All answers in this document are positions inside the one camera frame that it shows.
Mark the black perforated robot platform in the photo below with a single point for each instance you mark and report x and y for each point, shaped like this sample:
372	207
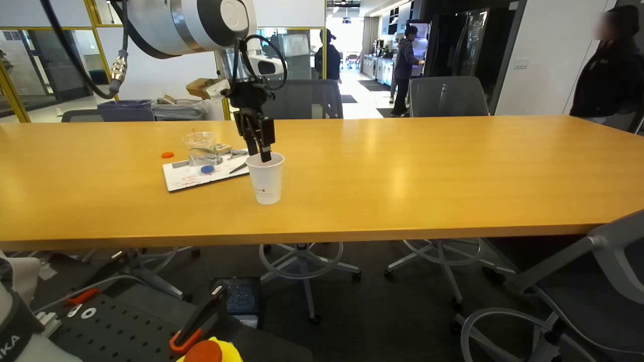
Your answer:
122	333

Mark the person in black jacket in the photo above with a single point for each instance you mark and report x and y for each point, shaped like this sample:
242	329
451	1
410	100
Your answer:
615	72

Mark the yellow metal post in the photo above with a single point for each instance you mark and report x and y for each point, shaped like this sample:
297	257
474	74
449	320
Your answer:
14	93

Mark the white robot base segment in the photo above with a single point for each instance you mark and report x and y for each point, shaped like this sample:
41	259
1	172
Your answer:
22	343

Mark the translucent white plastic cup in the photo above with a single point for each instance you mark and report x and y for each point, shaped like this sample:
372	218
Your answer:
267	188

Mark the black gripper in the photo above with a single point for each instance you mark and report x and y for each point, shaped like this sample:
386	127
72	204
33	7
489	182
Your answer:
255	100

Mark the blue round token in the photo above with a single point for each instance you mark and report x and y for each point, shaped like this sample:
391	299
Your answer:
209	170

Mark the clear plastic cup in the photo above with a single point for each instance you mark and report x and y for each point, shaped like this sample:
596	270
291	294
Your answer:
202	152

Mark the dark blue box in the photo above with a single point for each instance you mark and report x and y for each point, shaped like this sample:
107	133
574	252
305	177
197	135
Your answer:
242	302

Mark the grey mesh office chair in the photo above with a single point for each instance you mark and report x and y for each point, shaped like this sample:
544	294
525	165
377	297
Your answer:
604	294

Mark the orange round token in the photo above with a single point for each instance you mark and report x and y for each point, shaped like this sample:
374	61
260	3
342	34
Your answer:
167	155

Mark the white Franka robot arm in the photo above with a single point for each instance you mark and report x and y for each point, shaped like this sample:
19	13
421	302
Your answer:
167	27

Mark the yellow red emergency stop button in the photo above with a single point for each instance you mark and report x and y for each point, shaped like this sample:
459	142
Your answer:
209	352

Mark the dark blue upholstered seat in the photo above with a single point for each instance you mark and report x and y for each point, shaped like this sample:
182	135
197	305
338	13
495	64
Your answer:
127	110

